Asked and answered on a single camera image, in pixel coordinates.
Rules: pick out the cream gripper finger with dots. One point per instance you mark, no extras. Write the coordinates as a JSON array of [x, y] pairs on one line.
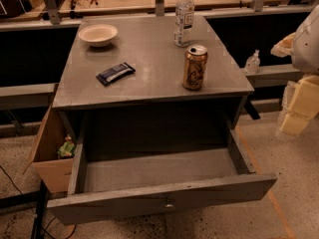
[[305, 101], [289, 127]]

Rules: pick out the orange soda can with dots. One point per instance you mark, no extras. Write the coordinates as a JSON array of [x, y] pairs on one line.
[[194, 67]]

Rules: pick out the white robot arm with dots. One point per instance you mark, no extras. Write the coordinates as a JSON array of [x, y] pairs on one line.
[[303, 48]]

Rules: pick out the open grey top drawer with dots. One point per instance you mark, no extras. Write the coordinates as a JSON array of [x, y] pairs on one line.
[[154, 184]]

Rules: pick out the small clear sanitizer bottle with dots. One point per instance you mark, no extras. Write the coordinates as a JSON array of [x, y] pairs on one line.
[[252, 63]]

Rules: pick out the clear plastic water bottle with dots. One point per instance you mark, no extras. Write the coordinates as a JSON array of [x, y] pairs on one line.
[[184, 12]]

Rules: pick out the grey cabinet body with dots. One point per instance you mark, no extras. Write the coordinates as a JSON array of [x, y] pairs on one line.
[[150, 110]]

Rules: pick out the dark blue snack bar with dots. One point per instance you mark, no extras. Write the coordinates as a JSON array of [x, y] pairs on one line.
[[115, 73]]

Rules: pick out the white ceramic bowl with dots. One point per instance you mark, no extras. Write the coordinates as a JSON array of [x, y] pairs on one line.
[[99, 35]]

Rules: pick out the green snack bag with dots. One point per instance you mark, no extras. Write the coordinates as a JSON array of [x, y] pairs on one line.
[[67, 149]]

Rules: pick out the cardboard box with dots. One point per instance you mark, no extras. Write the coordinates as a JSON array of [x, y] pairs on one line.
[[43, 155]]

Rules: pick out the grey metal rail frame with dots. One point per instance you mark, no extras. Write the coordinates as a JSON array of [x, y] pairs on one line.
[[159, 9]]

